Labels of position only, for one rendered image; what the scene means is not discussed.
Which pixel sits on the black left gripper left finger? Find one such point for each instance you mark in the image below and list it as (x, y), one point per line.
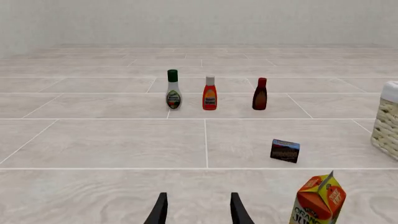
(159, 212)

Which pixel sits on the brown chocolate pudding box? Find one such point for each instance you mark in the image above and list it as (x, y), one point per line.
(285, 151)

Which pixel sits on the woven basket with white liner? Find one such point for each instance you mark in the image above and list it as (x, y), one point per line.
(387, 123)

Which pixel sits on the white bottle with green cap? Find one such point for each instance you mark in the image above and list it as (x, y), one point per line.
(173, 91)

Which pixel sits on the orange juice carton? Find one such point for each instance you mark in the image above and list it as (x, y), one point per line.
(318, 201)

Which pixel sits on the orange bottle with white cap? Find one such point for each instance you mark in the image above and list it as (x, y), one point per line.
(210, 96)

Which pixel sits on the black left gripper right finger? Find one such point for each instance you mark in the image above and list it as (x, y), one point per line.
(238, 213)

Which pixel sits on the dark brown bottle, red cap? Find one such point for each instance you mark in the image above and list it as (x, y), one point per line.
(260, 96)

